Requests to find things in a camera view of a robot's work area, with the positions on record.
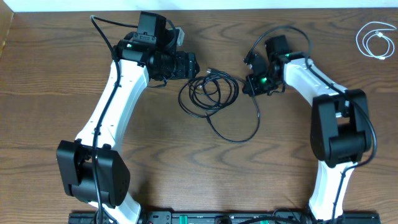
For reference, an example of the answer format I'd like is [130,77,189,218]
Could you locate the black usb cable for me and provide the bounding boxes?
[177,67,261,144]

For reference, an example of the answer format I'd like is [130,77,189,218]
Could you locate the white usb cable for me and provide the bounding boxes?
[355,21,398,60]

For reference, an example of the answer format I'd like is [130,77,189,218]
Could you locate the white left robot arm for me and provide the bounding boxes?
[56,12,200,223]

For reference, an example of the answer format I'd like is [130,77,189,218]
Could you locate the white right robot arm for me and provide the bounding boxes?
[243,35,377,223]

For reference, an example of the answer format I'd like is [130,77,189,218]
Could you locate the cardboard panel left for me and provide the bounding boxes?
[0,0,14,55]

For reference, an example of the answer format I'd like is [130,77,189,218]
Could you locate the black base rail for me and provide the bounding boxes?
[67,208,381,224]

